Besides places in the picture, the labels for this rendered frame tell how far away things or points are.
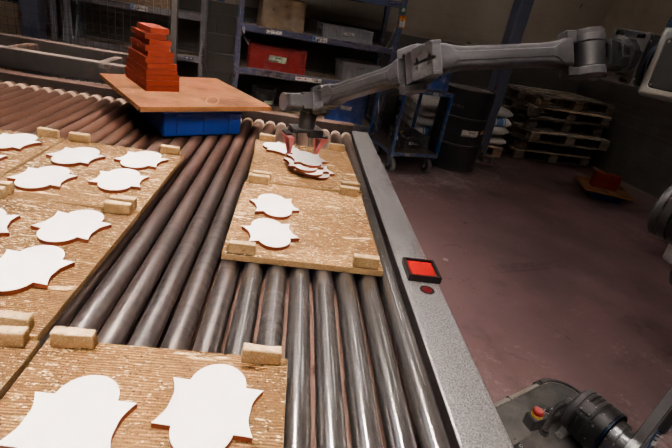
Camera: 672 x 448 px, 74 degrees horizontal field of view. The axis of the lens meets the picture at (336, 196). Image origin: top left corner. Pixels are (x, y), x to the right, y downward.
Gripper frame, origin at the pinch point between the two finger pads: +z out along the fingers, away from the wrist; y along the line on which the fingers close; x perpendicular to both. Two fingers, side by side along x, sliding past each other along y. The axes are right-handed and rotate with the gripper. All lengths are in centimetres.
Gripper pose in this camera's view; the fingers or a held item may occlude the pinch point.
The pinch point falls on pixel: (302, 153)
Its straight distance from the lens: 150.7
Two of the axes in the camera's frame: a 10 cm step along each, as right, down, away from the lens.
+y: 8.8, -0.3, 4.8
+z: -1.8, 9.0, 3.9
